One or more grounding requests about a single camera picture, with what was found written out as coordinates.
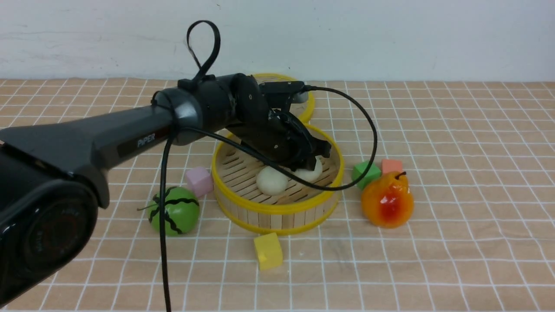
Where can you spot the green toy watermelon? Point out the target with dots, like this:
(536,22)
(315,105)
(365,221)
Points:
(182,211)

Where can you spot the white bun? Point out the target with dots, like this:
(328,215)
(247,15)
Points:
(271,182)
(310,175)

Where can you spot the orange toy pear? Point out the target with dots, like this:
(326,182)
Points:
(388,202)

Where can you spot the orange foam cube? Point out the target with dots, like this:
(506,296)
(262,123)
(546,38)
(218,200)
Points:
(391,165)

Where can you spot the pink foam cube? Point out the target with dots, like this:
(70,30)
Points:
(199,180)

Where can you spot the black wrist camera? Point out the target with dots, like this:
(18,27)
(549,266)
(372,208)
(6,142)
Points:
(282,94)

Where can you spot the yellow foam cube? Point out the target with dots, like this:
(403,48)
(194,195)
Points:
(268,251)

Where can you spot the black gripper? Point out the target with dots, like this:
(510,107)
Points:
(279,136)

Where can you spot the green foam cube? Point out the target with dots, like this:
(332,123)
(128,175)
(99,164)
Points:
(363,179)

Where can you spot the bamboo steamer tray yellow rim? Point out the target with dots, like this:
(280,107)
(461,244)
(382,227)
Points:
(298,209)

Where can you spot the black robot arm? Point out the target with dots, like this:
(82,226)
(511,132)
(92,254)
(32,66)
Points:
(53,176)

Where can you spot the bamboo steamer lid yellow rim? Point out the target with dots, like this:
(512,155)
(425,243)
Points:
(303,111)

